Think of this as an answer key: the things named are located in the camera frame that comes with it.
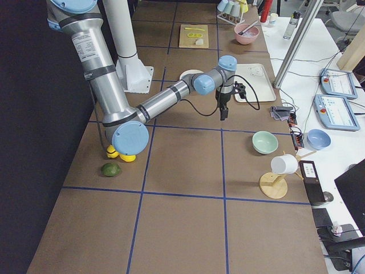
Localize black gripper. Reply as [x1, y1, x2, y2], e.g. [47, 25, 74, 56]
[215, 88, 231, 120]

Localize round cream plate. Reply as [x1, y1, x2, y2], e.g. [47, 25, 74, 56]
[179, 69, 203, 80]

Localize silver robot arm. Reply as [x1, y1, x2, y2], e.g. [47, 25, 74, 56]
[47, 1, 237, 155]

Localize cream rectangular bear tray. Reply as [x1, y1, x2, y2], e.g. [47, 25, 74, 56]
[234, 63, 276, 103]

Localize green bowl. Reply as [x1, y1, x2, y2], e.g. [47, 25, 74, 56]
[252, 131, 278, 155]

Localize grey folded cloth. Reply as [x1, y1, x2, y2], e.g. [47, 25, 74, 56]
[270, 106, 294, 121]

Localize orange black electronics adapter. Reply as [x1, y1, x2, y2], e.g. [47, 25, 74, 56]
[287, 112, 304, 151]

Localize white cup on stand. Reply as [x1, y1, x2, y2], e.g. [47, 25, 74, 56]
[270, 154, 298, 174]

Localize pink bowl with ice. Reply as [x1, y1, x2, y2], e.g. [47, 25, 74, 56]
[234, 23, 260, 45]

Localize wooden cutting board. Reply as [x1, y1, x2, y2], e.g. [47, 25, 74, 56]
[179, 24, 209, 49]

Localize lemon slices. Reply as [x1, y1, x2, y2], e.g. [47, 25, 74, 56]
[186, 33, 202, 38]

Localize wooden cup stand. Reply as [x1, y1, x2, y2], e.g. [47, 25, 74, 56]
[259, 151, 316, 199]

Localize yellow plastic knife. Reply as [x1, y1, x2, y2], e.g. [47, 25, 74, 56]
[184, 27, 205, 31]

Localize metal brush black tip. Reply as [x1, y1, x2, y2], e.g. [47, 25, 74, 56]
[238, 20, 258, 35]

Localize clear acrylic cup rack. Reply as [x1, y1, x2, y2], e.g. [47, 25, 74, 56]
[217, 13, 245, 26]

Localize blue bowl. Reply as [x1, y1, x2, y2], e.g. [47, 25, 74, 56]
[306, 129, 331, 150]

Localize grey blue cup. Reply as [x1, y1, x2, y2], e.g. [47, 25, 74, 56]
[230, 3, 241, 17]

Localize white paper cup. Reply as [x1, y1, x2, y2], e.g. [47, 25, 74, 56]
[269, 13, 279, 27]

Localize green cup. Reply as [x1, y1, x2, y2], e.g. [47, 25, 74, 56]
[224, 1, 234, 14]

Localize teach pendant near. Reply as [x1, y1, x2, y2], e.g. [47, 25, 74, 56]
[314, 94, 360, 131]

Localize teach pendant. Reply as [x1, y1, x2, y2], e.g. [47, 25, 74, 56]
[319, 68, 358, 100]
[314, 94, 360, 131]

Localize yellow cup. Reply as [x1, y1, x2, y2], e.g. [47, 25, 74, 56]
[237, 0, 249, 14]

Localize black box white label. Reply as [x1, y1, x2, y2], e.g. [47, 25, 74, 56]
[299, 160, 326, 206]

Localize clear water bottle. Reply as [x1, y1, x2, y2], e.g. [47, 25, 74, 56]
[283, 10, 302, 39]

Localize teach pendant far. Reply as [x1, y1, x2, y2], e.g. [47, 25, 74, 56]
[319, 68, 358, 100]

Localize yellow lemon far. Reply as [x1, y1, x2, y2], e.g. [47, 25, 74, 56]
[106, 145, 119, 159]

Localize red cylinder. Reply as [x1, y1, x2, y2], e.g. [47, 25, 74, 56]
[260, 0, 273, 23]

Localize green avocado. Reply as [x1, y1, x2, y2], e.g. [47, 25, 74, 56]
[101, 163, 121, 177]

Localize black monitor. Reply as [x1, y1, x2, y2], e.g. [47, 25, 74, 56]
[334, 160, 365, 232]

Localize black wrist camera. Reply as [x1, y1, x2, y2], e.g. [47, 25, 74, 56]
[232, 81, 246, 100]

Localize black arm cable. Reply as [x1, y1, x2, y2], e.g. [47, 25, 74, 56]
[96, 74, 261, 149]

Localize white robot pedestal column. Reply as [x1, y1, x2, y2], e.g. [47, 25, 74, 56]
[103, 0, 154, 94]

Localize aluminium frame post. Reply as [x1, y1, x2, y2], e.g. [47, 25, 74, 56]
[273, 0, 324, 89]

